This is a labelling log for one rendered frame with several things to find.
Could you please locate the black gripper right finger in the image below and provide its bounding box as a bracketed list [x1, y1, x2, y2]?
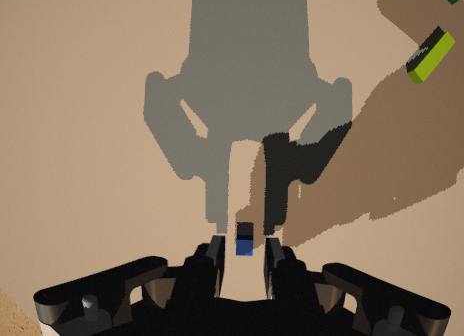
[264, 237, 451, 336]

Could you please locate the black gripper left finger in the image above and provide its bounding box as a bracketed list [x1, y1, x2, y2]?
[33, 235, 225, 336]

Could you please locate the small blue block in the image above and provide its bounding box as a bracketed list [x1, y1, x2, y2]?
[236, 235, 254, 256]

